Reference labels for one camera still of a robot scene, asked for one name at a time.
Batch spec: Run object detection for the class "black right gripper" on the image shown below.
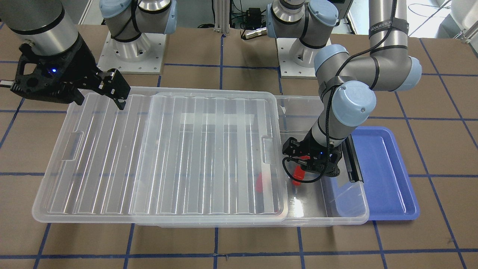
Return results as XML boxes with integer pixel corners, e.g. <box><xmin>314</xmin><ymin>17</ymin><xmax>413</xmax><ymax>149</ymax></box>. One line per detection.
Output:
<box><xmin>10</xmin><ymin>34</ymin><xmax>130</xmax><ymax>110</ymax></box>

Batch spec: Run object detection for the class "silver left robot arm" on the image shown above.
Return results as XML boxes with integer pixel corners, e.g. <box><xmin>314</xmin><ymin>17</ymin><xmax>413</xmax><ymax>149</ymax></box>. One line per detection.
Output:
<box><xmin>266</xmin><ymin>0</ymin><xmax>422</xmax><ymax>182</ymax></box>

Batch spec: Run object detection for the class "clear plastic box lid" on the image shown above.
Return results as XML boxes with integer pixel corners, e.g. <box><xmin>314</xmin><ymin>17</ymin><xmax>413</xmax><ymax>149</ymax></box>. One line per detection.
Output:
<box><xmin>31</xmin><ymin>87</ymin><xmax>288</xmax><ymax>227</ymax></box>

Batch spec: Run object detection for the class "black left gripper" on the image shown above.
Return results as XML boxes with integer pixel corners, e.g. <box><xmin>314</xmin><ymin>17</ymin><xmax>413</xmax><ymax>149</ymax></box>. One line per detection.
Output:
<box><xmin>282</xmin><ymin>137</ymin><xmax>342</xmax><ymax>178</ymax></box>

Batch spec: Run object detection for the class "blue plastic tray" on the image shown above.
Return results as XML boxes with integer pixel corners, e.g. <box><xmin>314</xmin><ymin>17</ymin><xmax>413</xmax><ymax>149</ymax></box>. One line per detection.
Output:
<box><xmin>331</xmin><ymin>126</ymin><xmax>420</xmax><ymax>221</ymax></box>

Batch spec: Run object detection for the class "red block middle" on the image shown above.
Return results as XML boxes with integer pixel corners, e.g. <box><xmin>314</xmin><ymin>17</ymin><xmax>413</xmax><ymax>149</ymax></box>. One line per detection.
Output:
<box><xmin>255</xmin><ymin>173</ymin><xmax>263</xmax><ymax>194</ymax></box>

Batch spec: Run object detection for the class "clear plastic storage box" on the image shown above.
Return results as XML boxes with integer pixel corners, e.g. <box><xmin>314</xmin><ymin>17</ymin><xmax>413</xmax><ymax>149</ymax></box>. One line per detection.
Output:
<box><xmin>130</xmin><ymin>94</ymin><xmax>369</xmax><ymax>228</ymax></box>

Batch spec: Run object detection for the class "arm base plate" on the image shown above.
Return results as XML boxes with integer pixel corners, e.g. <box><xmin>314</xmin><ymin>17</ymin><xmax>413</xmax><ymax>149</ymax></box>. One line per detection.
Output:
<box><xmin>97</xmin><ymin>33</ymin><xmax>167</xmax><ymax>74</ymax></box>
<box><xmin>276</xmin><ymin>38</ymin><xmax>320</xmax><ymax>79</ymax></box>

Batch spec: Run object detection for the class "red block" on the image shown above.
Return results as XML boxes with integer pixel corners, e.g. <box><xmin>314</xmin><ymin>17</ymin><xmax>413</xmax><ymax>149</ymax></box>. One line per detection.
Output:
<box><xmin>292</xmin><ymin>165</ymin><xmax>305</xmax><ymax>186</ymax></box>
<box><xmin>255</xmin><ymin>173</ymin><xmax>263</xmax><ymax>194</ymax></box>

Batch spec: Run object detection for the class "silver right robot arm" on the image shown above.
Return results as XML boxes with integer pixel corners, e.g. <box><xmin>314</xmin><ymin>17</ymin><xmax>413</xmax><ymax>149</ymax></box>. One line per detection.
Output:
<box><xmin>1</xmin><ymin>0</ymin><xmax>177</xmax><ymax>109</ymax></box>

